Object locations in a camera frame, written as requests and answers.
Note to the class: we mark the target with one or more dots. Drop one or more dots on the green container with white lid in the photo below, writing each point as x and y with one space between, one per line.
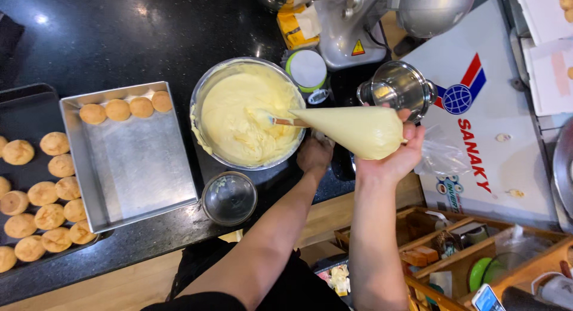
306 69

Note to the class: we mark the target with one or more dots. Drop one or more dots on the white chest freezer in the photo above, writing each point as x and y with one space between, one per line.
492 100

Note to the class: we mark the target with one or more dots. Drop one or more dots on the white paper-lined tray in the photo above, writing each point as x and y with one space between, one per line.
537 16
544 78

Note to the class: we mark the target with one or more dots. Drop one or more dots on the golden cream puff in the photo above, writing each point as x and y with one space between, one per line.
141 107
161 101
117 109
92 113

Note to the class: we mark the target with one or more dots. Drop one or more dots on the person's right fingers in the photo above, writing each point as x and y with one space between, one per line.
414 133

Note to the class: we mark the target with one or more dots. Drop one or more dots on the yellow paper packet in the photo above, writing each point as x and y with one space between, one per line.
291 31

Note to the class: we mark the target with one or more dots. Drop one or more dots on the black baking tray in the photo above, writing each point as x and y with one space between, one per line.
27 118

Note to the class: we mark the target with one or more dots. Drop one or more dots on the cream-filled clear piping bag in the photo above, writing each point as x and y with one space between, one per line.
358 130

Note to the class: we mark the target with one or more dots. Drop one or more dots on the small steel pot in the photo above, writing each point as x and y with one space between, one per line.
398 85

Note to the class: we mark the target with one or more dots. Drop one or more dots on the silver stand mixer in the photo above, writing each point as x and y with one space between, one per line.
344 38

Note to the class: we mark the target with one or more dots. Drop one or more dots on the small glass bowl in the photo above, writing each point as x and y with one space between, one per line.
229 199

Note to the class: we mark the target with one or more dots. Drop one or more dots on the clear plastic bag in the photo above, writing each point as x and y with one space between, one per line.
441 159

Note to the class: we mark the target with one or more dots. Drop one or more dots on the large steel mixing bowl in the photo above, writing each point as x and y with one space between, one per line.
199 89

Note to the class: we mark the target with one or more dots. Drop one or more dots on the smartphone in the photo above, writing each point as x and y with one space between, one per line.
485 298

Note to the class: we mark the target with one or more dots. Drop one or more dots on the square steel baking pan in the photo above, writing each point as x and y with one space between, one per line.
134 168

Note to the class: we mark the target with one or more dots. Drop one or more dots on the person's left hand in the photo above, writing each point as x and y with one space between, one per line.
315 155

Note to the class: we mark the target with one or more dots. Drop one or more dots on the person's right hand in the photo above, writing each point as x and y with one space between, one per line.
394 163

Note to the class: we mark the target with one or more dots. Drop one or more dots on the wooden crate shelf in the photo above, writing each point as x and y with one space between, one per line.
447 230

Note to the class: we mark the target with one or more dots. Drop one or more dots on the batch of baked puffs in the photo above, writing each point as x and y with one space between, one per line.
49 216

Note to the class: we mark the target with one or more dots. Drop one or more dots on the person's black apron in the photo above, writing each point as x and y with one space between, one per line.
286 288

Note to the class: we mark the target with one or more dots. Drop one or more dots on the yellow custard cream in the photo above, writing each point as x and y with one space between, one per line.
232 114

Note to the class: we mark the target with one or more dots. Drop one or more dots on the round steel pan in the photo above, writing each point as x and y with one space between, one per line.
565 172

